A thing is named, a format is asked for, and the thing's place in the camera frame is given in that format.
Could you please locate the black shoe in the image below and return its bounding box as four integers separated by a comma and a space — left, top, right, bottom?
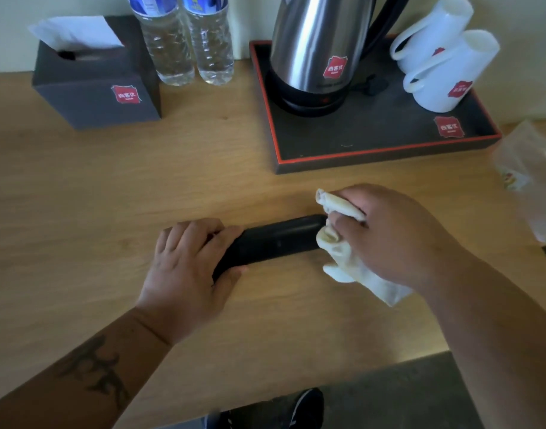
217, 388, 325, 429

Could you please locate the white tissue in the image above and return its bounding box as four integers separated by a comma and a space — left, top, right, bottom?
27, 16, 124, 52

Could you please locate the person's left hand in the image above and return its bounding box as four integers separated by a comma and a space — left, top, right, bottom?
135, 218, 248, 346

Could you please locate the person's left forearm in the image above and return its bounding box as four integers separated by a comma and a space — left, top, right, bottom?
0, 305, 173, 429

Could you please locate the white cleaning cloth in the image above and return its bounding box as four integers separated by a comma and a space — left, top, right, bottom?
315, 188, 414, 308

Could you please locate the white mug with red label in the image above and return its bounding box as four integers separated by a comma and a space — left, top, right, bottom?
403, 29, 501, 113
389, 0, 475, 74

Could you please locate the person's right hand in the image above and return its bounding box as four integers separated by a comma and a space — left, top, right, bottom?
328, 183, 478, 294

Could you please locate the stainless steel electric kettle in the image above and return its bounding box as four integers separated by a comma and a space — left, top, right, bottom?
265, 0, 412, 118

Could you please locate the clear plastic bag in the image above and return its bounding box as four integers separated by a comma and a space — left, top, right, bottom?
492, 120, 546, 244

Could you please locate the black remote control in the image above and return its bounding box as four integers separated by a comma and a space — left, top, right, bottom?
211, 214, 329, 282

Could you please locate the clear plastic water bottle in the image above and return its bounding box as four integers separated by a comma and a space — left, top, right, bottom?
182, 0, 235, 86
127, 0, 196, 87

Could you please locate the dark grey tissue box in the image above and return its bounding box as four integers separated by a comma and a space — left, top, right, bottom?
32, 15, 162, 131

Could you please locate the person's right forearm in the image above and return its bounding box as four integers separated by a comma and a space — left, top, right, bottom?
418, 259, 546, 429

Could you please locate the black tray with red rim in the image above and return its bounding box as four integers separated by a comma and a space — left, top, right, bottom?
249, 36, 503, 175

